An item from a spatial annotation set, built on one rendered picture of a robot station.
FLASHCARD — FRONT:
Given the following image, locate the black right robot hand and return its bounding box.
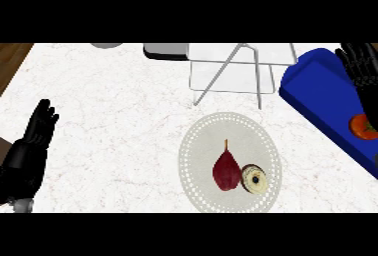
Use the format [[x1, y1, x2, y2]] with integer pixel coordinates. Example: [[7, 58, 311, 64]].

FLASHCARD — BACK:
[[333, 42, 378, 132]]

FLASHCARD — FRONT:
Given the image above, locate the white tiered wire shelf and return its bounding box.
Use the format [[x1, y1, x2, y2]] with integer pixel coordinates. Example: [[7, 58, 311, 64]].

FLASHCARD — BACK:
[[185, 42, 298, 111]]

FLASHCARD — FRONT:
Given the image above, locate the blue tray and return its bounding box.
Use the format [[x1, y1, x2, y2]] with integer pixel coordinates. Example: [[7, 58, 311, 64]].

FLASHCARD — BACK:
[[277, 47, 378, 180]]

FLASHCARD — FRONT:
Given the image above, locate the round white placemat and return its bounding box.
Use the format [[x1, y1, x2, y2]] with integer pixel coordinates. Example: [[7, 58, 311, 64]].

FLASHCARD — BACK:
[[177, 111, 283, 214]]

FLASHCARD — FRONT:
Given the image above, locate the orange persimmon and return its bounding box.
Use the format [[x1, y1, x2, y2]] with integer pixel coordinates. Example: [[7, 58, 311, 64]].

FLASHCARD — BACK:
[[348, 113, 378, 141]]

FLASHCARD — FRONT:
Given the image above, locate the grey black-edged appliance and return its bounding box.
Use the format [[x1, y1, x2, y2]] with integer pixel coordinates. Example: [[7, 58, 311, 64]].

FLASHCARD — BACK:
[[141, 42, 190, 62]]

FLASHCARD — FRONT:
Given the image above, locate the grey round object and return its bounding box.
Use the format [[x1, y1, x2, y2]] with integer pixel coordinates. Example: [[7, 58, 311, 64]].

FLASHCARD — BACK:
[[89, 42, 125, 50]]

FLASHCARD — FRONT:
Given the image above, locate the red pear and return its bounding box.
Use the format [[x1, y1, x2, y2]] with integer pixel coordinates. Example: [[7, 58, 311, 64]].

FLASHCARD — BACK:
[[211, 139, 243, 192]]

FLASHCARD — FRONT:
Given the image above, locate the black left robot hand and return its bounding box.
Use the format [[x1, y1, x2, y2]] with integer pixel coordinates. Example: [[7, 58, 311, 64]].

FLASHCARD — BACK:
[[0, 98, 60, 207]]

